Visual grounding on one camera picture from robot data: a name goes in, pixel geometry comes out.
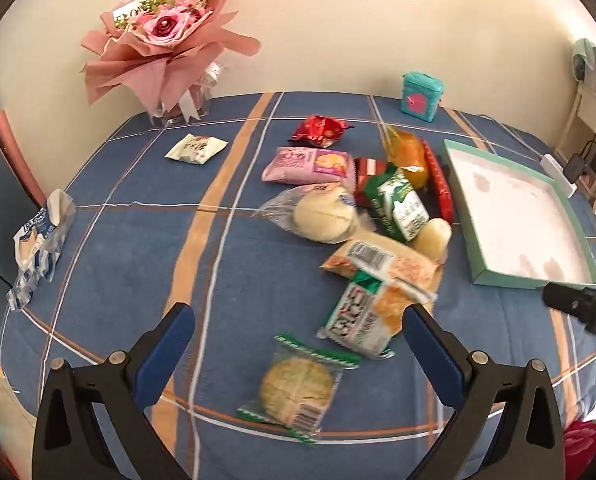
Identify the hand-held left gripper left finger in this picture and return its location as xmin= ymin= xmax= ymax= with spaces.
xmin=32 ymin=302 xmax=197 ymax=480

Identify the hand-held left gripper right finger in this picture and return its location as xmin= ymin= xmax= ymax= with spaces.
xmin=402 ymin=304 xmax=567 ymax=480

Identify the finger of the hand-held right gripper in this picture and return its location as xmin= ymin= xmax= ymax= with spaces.
xmin=543 ymin=282 xmax=588 ymax=318

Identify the green white cracker packet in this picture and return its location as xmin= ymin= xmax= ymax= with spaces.
xmin=318 ymin=270 xmax=436 ymax=360

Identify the white tray with green rim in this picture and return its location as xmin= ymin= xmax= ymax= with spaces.
xmin=443 ymin=140 xmax=596 ymax=291

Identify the orange beige biscuit packet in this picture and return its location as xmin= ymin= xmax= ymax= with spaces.
xmin=319 ymin=232 xmax=443 ymax=306

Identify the yellow jelly cup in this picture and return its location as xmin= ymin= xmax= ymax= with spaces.
xmin=410 ymin=218 xmax=452 ymax=264

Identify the round cookie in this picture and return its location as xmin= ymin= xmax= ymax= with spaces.
xmin=237 ymin=334 xmax=361 ymax=445

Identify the green white snack pouch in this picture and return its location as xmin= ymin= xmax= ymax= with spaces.
xmin=368 ymin=167 xmax=431 ymax=243

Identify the long red gold-framed packet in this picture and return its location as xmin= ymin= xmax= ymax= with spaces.
xmin=420 ymin=139 xmax=455 ymax=223

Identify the round bun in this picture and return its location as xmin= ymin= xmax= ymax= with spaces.
xmin=253 ymin=185 xmax=375 ymax=245

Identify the red packet with white stripe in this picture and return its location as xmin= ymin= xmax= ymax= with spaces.
xmin=353 ymin=157 xmax=395 ymax=208

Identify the orange bread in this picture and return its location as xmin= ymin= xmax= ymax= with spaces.
xmin=383 ymin=125 xmax=431 ymax=188

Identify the pink cake roll packet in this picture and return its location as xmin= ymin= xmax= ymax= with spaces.
xmin=262 ymin=146 xmax=353 ymax=184

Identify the blue plaid cloth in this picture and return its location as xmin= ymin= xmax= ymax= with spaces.
xmin=0 ymin=91 xmax=596 ymax=480

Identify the red floral cloth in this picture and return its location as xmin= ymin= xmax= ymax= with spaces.
xmin=563 ymin=417 xmax=596 ymax=469

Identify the white power strip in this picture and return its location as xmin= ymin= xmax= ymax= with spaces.
xmin=540 ymin=155 xmax=578 ymax=199

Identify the black charger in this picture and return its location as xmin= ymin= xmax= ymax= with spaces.
xmin=563 ymin=155 xmax=592 ymax=184

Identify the blue white plastic bag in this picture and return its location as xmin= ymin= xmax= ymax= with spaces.
xmin=8 ymin=189 xmax=76 ymax=312

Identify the white wooden shelf unit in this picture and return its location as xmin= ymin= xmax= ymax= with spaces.
xmin=553 ymin=80 xmax=596 ymax=221

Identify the small white snack packet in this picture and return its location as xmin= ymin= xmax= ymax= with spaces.
xmin=164 ymin=133 xmax=229 ymax=165

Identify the green cloth bundle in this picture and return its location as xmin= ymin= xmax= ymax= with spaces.
xmin=573 ymin=39 xmax=596 ymax=81

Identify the teal toy box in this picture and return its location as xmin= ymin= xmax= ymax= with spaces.
xmin=400 ymin=72 xmax=444 ymax=122

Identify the small crinkled red snack packet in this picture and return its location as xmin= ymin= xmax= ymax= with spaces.
xmin=292 ymin=115 xmax=354 ymax=149

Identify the pink flower bouquet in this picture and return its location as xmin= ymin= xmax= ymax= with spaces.
xmin=80 ymin=0 xmax=261 ymax=121

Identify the grey power strip cord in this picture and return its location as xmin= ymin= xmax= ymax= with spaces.
xmin=480 ymin=115 xmax=546 ymax=161

